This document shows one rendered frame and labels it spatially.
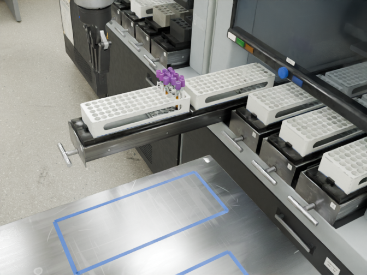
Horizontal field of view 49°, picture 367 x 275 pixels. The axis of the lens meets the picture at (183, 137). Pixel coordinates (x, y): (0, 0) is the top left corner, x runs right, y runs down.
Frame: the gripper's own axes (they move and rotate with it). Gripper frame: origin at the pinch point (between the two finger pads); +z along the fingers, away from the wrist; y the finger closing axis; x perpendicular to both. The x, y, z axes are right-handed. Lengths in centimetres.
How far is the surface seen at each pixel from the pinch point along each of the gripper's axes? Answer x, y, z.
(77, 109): -25, 129, 95
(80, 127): 6.4, 0.7, 13.3
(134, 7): -41, 72, 11
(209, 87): -33.3, -1.8, 8.8
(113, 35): -38, 89, 30
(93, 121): 4.2, -4.6, 8.5
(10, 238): 30.5, -28.9, 13.0
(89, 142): 6.1, -5.7, 13.7
